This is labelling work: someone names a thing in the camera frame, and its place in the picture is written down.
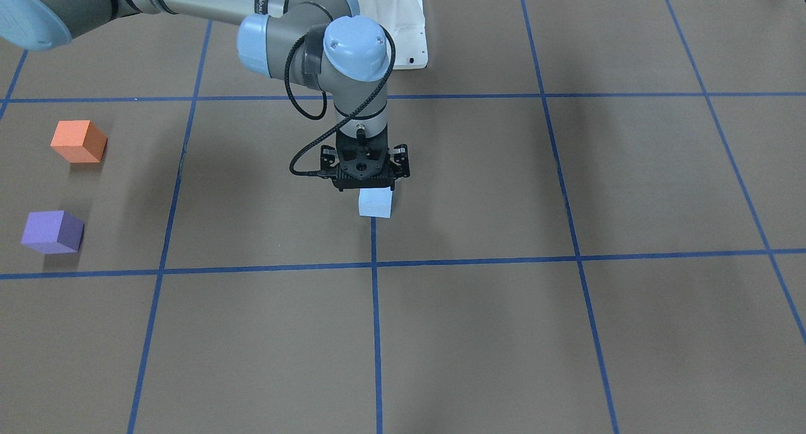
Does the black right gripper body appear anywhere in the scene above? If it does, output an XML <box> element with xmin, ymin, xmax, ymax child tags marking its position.
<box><xmin>320</xmin><ymin>129</ymin><xmax>411</xmax><ymax>191</ymax></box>

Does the light blue foam block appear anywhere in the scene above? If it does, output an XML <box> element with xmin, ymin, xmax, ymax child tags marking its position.
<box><xmin>358</xmin><ymin>188</ymin><xmax>394</xmax><ymax>219</ymax></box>

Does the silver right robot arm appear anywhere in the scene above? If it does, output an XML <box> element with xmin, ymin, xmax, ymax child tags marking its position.
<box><xmin>1</xmin><ymin>0</ymin><xmax>411</xmax><ymax>190</ymax></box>

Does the orange foam block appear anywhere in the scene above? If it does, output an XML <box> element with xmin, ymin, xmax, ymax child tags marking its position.
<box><xmin>50</xmin><ymin>120</ymin><xmax>108</xmax><ymax>164</ymax></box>

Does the purple foam block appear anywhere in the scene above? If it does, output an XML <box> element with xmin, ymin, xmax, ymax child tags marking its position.
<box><xmin>21</xmin><ymin>210</ymin><xmax>84</xmax><ymax>255</ymax></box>

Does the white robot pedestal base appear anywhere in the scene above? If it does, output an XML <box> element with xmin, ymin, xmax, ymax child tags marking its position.
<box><xmin>359</xmin><ymin>0</ymin><xmax>429</xmax><ymax>71</ymax></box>

